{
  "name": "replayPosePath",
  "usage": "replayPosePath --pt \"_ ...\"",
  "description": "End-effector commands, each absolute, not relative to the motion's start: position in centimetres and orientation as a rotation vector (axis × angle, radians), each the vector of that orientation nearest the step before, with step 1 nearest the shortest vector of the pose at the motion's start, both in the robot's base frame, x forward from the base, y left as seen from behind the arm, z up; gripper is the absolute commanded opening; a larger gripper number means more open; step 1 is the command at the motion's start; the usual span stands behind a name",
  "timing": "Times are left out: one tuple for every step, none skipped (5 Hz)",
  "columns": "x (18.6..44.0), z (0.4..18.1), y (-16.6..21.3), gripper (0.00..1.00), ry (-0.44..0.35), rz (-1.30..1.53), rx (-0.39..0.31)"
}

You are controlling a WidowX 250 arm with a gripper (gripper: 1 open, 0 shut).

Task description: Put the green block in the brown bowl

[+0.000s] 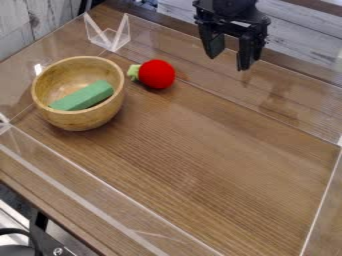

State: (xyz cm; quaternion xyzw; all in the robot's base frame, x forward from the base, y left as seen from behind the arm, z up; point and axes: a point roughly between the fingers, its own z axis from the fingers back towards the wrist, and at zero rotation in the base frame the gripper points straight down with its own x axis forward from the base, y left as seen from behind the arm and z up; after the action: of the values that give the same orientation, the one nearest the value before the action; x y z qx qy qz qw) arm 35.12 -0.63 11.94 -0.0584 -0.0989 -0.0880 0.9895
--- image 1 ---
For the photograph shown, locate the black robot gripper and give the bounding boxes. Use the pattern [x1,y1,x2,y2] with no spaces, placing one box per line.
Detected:
[193,0,271,71]

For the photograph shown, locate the green foam block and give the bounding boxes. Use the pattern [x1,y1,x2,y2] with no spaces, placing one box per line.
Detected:
[48,80,115,111]

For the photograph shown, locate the light wooden bowl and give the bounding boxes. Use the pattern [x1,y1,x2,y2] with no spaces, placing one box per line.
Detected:
[31,56,126,131]

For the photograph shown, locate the red ball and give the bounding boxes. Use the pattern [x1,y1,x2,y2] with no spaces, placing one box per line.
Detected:
[138,59,175,89]

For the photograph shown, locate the small green cube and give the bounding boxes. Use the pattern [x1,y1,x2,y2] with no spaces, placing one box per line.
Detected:
[127,64,140,81]

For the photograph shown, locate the clear acrylic corner bracket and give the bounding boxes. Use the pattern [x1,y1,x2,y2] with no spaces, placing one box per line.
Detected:
[83,14,131,52]

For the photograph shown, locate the clear acrylic tray wall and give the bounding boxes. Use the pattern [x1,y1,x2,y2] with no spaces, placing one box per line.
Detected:
[0,113,223,256]

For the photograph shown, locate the black table leg bracket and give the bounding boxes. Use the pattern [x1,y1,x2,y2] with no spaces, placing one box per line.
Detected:
[30,210,76,256]

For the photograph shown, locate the black cable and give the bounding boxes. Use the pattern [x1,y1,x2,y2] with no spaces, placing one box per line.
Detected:
[0,226,44,256]

